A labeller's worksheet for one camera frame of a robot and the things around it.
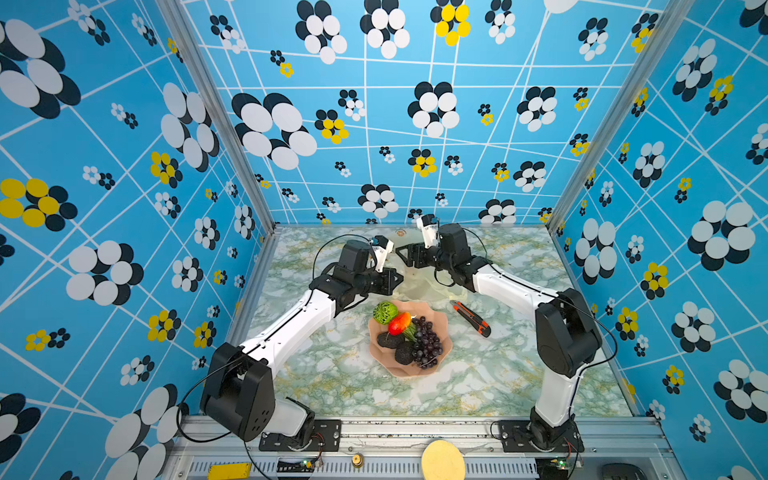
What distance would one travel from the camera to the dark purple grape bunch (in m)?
0.81

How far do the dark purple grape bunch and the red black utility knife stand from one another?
14 cm

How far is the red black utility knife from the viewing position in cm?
93

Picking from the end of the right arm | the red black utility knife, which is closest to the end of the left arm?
the end of the right arm
